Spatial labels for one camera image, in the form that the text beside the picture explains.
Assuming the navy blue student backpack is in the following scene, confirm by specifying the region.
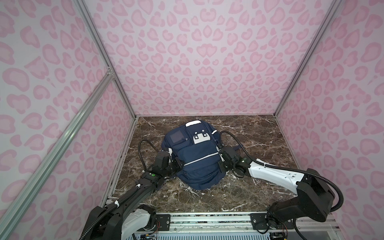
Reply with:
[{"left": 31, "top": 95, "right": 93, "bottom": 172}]
[{"left": 162, "top": 120, "right": 227, "bottom": 191}]

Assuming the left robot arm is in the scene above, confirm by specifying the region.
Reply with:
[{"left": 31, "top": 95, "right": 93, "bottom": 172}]
[{"left": 80, "top": 151, "right": 185, "bottom": 240}]

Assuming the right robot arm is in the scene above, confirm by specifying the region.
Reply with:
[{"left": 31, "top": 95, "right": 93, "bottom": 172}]
[{"left": 219, "top": 146, "right": 344, "bottom": 231}]

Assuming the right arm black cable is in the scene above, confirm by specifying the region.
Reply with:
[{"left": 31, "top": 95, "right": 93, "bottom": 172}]
[{"left": 218, "top": 130, "right": 344, "bottom": 213}]

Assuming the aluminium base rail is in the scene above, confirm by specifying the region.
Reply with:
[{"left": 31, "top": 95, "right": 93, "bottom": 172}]
[{"left": 80, "top": 211, "right": 343, "bottom": 240}]

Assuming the aluminium frame post left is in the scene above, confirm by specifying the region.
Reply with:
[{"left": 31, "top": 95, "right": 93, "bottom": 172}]
[{"left": 73, "top": 0, "right": 137, "bottom": 120}]

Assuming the aluminium frame post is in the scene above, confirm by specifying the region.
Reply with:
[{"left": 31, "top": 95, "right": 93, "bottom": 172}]
[
  {"left": 73, "top": 0, "right": 137, "bottom": 120},
  {"left": 274, "top": 0, "right": 345, "bottom": 119}
]

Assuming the aluminium frame strut left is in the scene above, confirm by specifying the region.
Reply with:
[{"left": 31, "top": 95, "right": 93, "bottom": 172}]
[{"left": 1, "top": 73, "right": 114, "bottom": 240}]

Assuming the aluminium frame post right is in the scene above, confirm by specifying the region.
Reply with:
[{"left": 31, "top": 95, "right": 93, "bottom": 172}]
[{"left": 274, "top": 0, "right": 345, "bottom": 119}]

